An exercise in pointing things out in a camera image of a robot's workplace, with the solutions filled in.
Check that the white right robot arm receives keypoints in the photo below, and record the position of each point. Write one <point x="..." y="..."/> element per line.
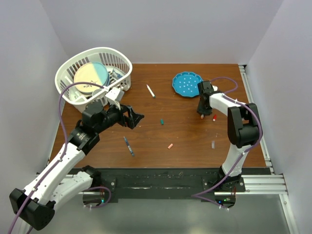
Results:
<point x="243" y="127"/>

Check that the cream and blue plate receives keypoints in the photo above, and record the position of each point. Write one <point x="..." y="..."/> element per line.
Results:
<point x="92" y="72"/>

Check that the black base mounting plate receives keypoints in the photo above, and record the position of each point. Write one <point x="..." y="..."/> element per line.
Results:
<point x="113" y="185"/>

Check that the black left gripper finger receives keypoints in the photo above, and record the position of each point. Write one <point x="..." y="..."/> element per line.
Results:
<point x="135" y="117"/>
<point x="133" y="123"/>

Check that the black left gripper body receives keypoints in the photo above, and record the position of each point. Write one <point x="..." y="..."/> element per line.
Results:
<point x="114" y="114"/>

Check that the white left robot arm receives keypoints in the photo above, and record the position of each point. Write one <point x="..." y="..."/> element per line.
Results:
<point x="36" y="204"/>

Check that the blue dotted plate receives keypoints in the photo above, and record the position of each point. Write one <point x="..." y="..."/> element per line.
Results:
<point x="185" y="84"/>

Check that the white plastic dish basket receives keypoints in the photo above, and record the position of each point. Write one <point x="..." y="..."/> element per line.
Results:
<point x="117" y="64"/>

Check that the white pen with teal tip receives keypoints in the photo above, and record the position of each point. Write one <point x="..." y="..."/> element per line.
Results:
<point x="150" y="91"/>

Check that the blue patterned pen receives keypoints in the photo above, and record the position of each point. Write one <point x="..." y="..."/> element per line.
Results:
<point x="129" y="147"/>

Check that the aluminium frame rail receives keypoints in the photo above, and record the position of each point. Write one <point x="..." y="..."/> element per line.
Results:
<point x="267" y="185"/>

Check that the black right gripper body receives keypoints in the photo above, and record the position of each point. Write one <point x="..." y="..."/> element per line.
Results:
<point x="204" y="109"/>

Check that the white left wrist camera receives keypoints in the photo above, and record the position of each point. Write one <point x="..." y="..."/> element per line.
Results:
<point x="114" y="96"/>

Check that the white cup in basket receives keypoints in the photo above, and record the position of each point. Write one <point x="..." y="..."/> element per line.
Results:
<point x="97" y="93"/>

